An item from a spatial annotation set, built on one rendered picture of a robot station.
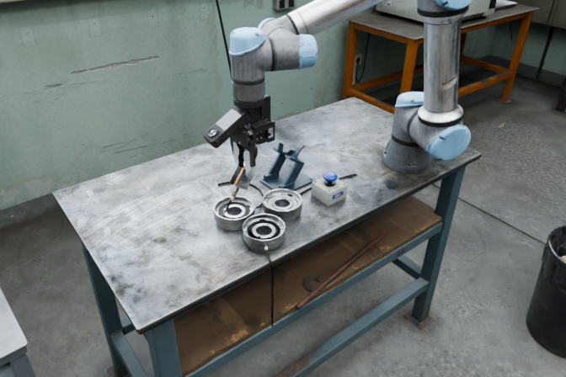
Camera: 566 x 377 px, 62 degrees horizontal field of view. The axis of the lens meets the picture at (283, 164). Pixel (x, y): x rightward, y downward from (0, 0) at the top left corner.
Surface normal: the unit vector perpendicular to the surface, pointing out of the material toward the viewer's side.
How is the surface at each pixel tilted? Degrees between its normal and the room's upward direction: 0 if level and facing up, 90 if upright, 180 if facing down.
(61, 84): 90
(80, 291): 0
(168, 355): 90
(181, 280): 0
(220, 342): 0
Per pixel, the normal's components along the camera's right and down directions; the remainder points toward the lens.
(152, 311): 0.02, -0.86
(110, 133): 0.61, 0.41
